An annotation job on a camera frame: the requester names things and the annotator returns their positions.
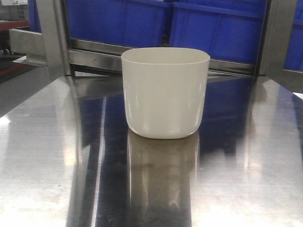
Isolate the blue crate upper left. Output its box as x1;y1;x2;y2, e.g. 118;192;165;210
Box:
65;0;170;47

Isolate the white plastic bin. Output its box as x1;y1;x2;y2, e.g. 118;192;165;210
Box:
121;47;210;139

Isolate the stainless steel shelf frame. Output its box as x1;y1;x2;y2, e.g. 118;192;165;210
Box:
9;0;303;93

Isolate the blue crate upper right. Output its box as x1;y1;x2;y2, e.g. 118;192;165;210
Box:
169;0;266;64

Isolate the blue crate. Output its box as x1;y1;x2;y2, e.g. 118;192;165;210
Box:
65;0;170;47
169;0;266;64

